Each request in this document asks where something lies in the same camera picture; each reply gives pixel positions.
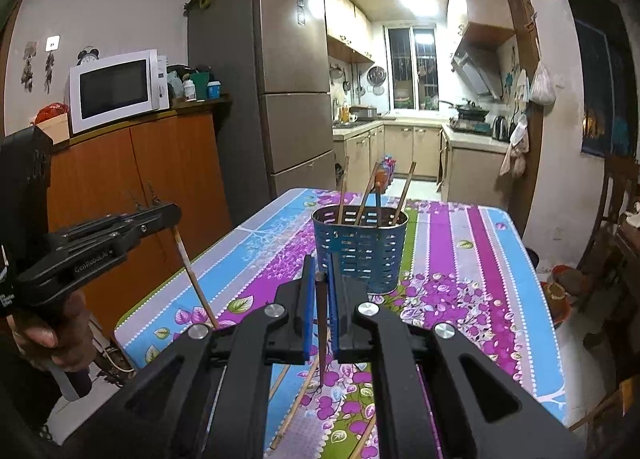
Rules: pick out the white microwave oven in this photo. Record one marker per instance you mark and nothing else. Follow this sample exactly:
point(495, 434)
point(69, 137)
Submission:
point(115, 89)

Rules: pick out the blue perforated utensil holder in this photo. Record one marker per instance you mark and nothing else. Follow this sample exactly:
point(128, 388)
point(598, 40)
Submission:
point(360, 254)

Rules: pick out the grey refrigerator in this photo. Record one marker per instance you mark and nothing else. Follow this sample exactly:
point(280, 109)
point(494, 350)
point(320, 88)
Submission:
point(290, 64)

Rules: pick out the hanging wall ornament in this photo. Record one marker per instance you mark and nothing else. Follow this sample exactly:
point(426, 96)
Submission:
point(29, 66)

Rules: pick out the gas stove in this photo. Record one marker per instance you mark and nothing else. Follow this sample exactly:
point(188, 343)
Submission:
point(472, 125)

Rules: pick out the beige box with red bag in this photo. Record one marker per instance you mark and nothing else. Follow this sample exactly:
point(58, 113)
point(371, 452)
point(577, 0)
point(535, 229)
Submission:
point(52, 126)

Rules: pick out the floral striped tablecloth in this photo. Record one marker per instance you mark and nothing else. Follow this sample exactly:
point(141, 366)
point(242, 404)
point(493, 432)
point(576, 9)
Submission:
point(450, 249)

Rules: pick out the hanging metal strainers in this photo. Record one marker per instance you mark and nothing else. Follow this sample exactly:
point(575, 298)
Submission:
point(376, 79)

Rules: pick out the brown wooden chair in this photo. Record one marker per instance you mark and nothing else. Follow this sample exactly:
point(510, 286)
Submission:
point(610, 209)

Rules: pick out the green plastic container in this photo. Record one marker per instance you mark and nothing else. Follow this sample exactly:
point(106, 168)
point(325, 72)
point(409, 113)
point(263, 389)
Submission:
point(201, 84)

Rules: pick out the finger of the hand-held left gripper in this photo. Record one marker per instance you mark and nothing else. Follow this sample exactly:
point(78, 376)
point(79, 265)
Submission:
point(125, 224)
point(85, 266)

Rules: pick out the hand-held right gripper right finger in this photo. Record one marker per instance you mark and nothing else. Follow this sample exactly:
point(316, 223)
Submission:
point(334, 309)

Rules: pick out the person's left hand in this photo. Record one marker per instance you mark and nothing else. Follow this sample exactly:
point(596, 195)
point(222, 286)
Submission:
point(50, 339)

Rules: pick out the barred kitchen window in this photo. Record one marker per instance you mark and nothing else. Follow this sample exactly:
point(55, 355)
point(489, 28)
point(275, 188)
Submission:
point(410, 66)

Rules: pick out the beige kitchen wall cabinet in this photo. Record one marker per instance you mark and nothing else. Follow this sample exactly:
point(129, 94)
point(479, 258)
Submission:
point(347, 24)
point(482, 9)

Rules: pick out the steel electric kettle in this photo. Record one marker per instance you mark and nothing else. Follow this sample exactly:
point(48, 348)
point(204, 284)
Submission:
point(500, 128)

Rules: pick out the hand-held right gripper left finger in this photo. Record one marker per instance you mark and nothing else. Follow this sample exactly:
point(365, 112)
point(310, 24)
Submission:
point(310, 309)

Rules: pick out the red floor basin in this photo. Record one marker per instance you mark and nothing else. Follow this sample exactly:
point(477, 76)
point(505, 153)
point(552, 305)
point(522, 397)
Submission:
point(559, 291)

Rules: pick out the bottles on kitchen floor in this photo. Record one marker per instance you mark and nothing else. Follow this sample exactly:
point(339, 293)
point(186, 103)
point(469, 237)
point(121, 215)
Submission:
point(387, 171)

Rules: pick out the orange wooden cabinet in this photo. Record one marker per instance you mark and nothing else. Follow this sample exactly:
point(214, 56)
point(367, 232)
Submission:
point(150, 179)

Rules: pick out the white wall socket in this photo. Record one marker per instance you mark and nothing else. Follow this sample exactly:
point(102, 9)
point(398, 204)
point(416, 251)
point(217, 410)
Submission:
point(52, 42)

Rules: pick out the steel range hood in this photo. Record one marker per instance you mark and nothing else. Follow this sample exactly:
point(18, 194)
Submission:
point(477, 69)

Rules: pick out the hanging white plastic bag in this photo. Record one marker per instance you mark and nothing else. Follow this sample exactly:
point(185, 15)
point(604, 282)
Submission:
point(542, 86)

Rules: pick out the beige kitchen base cabinets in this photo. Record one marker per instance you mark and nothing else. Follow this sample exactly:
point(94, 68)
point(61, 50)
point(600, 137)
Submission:
point(415, 154)

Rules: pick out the black alarm clock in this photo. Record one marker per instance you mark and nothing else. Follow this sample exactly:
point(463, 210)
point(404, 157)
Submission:
point(88, 55)

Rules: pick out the white medicine bottle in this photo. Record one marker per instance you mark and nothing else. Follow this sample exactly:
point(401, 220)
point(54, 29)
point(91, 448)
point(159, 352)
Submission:
point(189, 90)

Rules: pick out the dark curtained window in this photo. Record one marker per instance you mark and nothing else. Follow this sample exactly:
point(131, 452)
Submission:
point(605, 69)

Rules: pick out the hanging kitchen towels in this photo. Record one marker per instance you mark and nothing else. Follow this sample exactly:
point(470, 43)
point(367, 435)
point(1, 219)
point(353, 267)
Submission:
point(515, 149)

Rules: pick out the black wok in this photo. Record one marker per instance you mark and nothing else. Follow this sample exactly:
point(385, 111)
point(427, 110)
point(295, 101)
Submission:
point(470, 108)

